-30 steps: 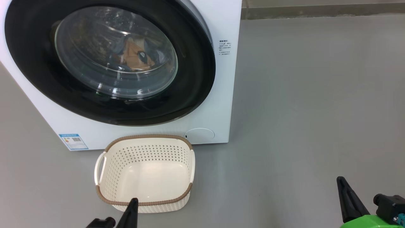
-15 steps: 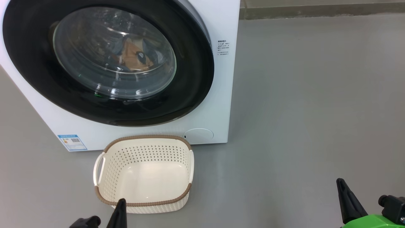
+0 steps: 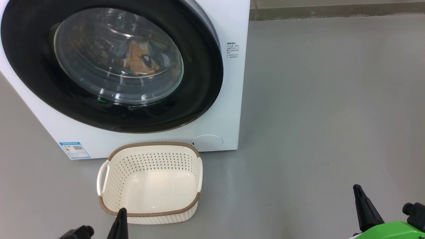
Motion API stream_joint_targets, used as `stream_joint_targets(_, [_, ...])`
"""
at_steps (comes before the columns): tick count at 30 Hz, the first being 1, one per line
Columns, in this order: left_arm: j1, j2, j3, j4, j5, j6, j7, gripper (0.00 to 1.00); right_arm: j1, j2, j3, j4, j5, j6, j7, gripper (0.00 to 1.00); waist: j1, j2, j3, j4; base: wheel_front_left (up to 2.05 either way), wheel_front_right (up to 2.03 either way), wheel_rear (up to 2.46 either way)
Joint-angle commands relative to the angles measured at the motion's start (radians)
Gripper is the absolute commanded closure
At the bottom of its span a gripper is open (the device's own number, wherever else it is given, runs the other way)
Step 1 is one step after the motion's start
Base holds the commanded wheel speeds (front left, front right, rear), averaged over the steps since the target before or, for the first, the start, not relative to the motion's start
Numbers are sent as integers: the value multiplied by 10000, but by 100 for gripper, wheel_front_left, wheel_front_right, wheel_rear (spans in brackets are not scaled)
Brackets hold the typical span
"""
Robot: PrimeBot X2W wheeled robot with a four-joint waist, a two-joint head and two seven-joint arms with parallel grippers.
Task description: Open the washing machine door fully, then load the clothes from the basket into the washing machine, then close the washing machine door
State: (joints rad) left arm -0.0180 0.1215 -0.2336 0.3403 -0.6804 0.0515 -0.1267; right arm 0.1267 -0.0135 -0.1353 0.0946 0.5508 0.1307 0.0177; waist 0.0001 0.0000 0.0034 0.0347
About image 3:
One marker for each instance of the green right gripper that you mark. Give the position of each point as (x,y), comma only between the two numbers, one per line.
(395,231)

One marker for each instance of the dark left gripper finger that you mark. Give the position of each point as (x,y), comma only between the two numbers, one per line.
(119,229)

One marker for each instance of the orange garment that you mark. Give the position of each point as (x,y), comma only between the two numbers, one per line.
(139,61)

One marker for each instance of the blue bear print garment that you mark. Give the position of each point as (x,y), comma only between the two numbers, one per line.
(161,53)

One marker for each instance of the black round washing machine door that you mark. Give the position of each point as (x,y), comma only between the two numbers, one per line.
(33,66)

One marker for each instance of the white front-load washing machine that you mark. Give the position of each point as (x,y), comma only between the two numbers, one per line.
(232,99)

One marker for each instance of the stainless steel washing machine drum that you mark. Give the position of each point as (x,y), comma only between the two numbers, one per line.
(99,33)

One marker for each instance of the cream perforated laundry basket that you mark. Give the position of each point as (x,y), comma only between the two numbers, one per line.
(149,192)

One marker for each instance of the blue energy label sticker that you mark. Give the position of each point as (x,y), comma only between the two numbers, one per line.
(74,150)

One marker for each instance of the round white filter cover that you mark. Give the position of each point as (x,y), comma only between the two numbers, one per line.
(207,143)

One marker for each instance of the small printed text label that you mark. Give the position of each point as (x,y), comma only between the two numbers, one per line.
(232,49)

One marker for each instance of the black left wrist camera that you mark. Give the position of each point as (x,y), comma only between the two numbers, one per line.
(78,233)

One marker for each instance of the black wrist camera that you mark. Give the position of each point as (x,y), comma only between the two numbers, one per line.
(416,215)
(78,233)

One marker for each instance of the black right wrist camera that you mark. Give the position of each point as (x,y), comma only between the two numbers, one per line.
(416,215)

